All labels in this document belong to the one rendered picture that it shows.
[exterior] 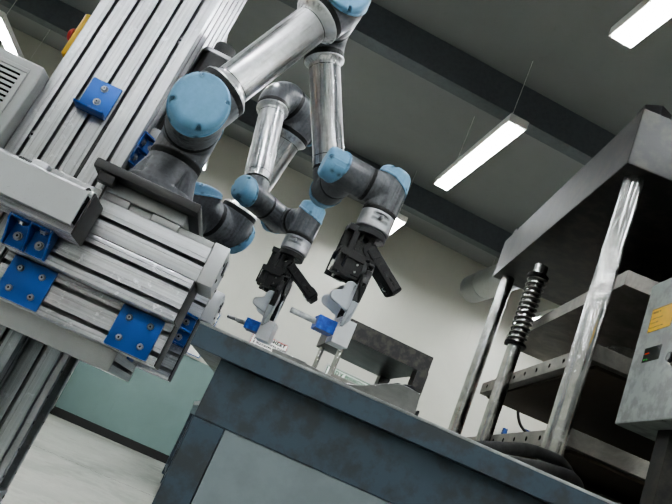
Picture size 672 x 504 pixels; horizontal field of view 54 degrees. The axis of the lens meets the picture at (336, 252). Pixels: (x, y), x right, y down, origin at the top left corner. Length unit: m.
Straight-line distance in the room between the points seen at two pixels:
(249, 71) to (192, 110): 0.15
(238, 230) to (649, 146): 1.24
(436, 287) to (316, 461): 8.77
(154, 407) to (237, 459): 7.85
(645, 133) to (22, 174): 1.69
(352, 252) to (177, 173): 0.40
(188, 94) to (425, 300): 8.47
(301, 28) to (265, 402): 0.80
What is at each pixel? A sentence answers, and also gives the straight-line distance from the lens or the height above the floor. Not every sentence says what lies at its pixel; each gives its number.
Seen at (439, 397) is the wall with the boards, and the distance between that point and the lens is 9.58.
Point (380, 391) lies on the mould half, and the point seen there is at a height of 0.90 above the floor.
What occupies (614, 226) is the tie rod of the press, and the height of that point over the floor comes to 1.62.
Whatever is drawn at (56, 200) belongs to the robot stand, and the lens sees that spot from 1.28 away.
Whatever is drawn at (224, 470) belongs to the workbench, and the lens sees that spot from 1.02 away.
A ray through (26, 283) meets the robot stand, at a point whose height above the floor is 0.77.
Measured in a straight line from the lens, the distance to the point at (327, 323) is 1.31.
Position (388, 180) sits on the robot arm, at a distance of 1.40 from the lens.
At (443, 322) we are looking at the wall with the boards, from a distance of 9.69.
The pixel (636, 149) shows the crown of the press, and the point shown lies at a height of 1.86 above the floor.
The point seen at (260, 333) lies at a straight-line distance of 1.70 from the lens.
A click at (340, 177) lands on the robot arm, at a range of 1.37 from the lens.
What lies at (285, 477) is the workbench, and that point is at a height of 0.64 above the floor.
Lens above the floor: 0.67
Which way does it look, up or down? 17 degrees up
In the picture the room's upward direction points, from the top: 24 degrees clockwise
